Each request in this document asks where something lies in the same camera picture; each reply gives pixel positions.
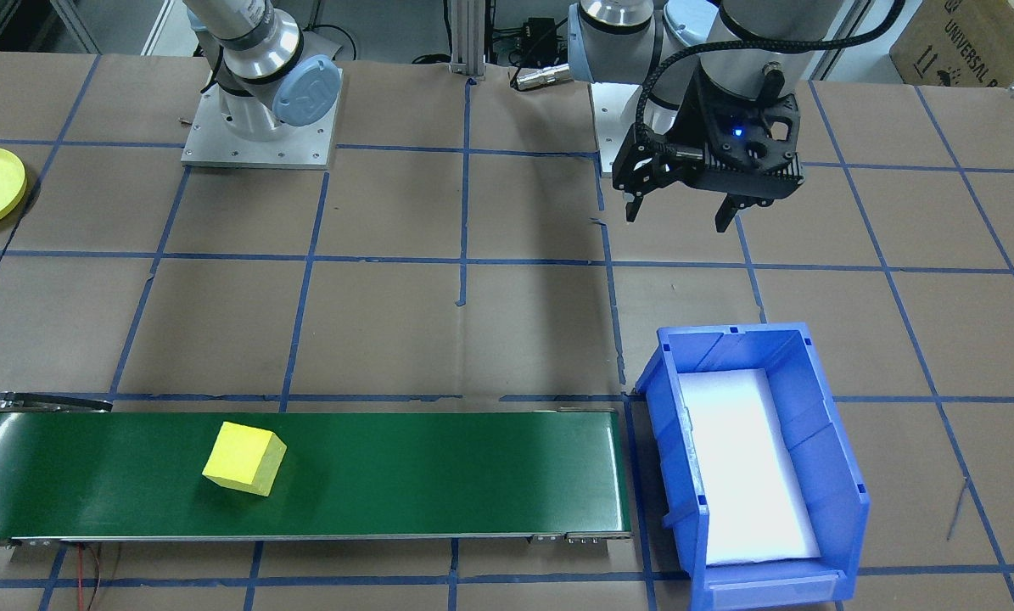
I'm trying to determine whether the blue plastic storage bin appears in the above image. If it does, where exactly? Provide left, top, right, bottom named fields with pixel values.
left=633, top=322, right=871, bottom=611

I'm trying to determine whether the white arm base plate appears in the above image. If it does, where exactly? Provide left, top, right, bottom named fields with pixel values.
left=180, top=83, right=343, bottom=171
left=590, top=81, right=686, bottom=177

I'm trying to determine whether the red and black wire pair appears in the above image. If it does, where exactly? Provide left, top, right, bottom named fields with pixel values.
left=72, top=543, right=107, bottom=611

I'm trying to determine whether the green conveyor belt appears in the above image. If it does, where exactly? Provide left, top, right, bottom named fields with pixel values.
left=0, top=391, right=636, bottom=549

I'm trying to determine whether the silver metal connector plug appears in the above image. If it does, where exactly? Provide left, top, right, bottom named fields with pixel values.
left=510, top=63, right=572, bottom=92

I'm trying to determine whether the brown cardboard box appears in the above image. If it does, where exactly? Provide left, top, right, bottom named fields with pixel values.
left=888, top=0, right=1014, bottom=91

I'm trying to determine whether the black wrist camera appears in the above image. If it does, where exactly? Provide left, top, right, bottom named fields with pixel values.
left=612, top=126, right=692, bottom=198

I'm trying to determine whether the yellow cube block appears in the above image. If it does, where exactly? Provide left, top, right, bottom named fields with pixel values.
left=201, top=421, right=289, bottom=498

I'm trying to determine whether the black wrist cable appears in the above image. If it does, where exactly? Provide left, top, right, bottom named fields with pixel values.
left=638, top=0, right=908, bottom=141

